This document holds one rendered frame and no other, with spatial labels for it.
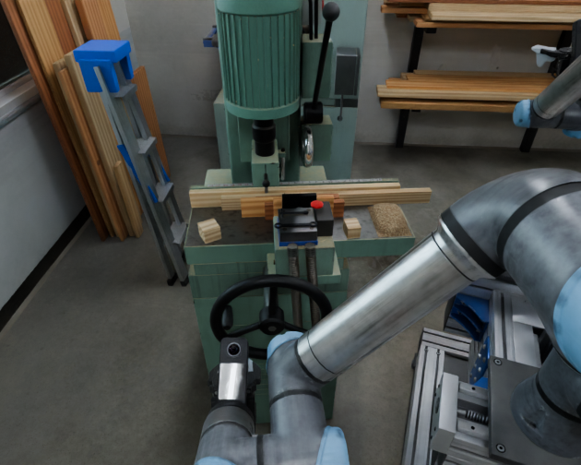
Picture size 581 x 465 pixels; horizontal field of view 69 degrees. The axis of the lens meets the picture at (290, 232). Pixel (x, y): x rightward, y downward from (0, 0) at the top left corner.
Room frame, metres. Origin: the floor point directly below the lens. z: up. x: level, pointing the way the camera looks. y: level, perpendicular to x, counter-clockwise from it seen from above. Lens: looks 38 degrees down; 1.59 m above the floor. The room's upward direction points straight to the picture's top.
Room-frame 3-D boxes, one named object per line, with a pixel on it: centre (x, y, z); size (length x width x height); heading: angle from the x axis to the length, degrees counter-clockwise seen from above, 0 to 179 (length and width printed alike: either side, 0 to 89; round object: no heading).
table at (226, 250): (0.90, -0.02, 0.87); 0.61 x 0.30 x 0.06; 94
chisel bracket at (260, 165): (1.02, 0.07, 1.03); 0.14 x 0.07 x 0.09; 4
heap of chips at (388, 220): (0.93, -0.27, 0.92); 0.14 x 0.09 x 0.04; 4
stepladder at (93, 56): (1.70, 0.66, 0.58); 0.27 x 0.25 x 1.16; 86
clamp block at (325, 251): (0.81, -0.03, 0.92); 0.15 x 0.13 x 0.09; 94
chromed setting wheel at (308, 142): (1.14, -0.05, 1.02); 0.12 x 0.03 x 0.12; 4
